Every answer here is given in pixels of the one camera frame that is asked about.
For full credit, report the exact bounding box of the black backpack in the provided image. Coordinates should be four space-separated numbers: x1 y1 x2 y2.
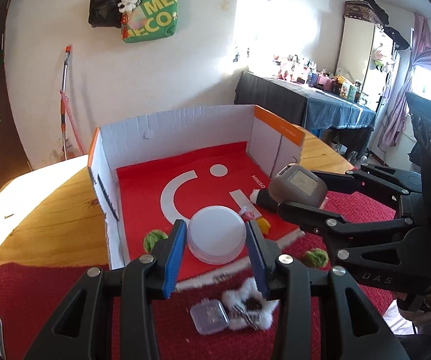
88 0 122 29

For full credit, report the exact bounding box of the black white sock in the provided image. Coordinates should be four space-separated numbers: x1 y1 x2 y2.
250 189 278 212

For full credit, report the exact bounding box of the purple curtain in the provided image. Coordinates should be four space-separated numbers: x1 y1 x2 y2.
378 12 431 151

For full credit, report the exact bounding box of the dark cloth covered desk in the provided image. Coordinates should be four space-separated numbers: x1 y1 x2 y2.
234 71 376 158

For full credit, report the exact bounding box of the red knitted mat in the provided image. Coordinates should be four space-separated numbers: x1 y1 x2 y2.
0 190 399 360

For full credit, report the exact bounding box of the white orange cardboard box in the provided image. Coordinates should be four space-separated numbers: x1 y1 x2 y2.
88 105 305 269

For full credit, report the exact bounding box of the grey square compact case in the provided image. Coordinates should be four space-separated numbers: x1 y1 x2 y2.
268 163 328 207

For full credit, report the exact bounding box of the clear small plastic box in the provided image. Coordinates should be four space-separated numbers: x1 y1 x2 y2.
189 299 229 336

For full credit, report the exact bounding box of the orange silver mop handle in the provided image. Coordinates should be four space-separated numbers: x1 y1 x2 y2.
59 45 85 161

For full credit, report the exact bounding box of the white round plastic jar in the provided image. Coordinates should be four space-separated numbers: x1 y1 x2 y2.
187 205 246 265

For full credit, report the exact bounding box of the green yarn ball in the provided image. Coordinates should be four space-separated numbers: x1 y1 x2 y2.
143 229 168 254
302 248 329 269

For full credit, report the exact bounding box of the pink yellow small toy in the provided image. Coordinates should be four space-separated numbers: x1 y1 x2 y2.
239 206 271 236

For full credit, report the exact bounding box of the white wardrobe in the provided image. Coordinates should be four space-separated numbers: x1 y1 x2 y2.
336 0 397 112

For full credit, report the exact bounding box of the green tote bag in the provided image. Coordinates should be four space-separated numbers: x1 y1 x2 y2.
121 0 178 43

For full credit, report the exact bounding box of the white plush keychain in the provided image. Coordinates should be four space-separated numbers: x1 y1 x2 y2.
118 0 141 14

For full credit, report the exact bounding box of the white fluffy star hairclip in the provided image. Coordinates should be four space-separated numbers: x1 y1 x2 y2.
221 277 279 331

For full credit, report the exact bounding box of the red paper bag liner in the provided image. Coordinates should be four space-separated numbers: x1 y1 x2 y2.
116 142 303 260

